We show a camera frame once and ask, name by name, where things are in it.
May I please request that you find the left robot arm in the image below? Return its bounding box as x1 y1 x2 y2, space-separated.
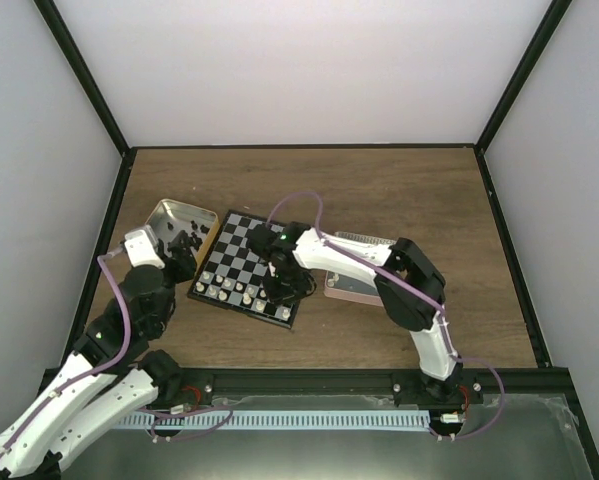
0 226 198 479

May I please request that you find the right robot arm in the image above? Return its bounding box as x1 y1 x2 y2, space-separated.
246 222 462 403

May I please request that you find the black chess pieces pile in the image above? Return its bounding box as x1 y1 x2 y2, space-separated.
166 220 210 252

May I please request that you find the yellow tin tray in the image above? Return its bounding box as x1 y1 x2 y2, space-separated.
146 199 220 267

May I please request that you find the pink tin tray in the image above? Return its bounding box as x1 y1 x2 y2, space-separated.
324 231 395 307

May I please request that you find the black and silver chessboard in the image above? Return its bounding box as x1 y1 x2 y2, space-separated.
188 210 299 329

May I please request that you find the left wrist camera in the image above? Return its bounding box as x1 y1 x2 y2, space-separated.
123 225 165 269

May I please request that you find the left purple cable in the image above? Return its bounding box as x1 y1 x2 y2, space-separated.
0 252 133 480

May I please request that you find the purple cable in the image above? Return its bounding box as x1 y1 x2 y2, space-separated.
267 192 506 441
0 252 133 480

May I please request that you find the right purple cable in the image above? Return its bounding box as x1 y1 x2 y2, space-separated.
267 192 506 441

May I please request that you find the blue slotted cable duct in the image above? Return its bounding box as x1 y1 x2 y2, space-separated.
116 410 430 433

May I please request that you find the left black frame post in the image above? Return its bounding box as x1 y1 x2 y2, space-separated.
33 0 130 156

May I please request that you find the black frame post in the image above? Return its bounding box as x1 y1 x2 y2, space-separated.
475 0 572 156
33 0 130 156

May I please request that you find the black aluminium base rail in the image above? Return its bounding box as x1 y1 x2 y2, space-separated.
154 367 576 409

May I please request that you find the right black frame post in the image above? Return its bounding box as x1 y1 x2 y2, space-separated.
475 0 572 156

